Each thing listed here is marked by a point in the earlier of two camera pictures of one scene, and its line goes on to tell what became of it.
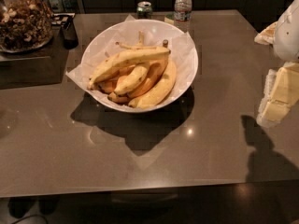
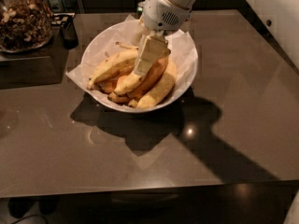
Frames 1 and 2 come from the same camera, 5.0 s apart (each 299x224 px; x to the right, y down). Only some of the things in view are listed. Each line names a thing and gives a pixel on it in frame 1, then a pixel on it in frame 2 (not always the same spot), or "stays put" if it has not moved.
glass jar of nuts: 26,19 stays put
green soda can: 144,10 stays put
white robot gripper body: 288,35 to 162,13
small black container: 70,37 stays put
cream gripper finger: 266,36 to 141,33
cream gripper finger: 280,94 to 153,49
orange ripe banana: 154,75 stays put
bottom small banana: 119,99 stays put
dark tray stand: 43,65 stays put
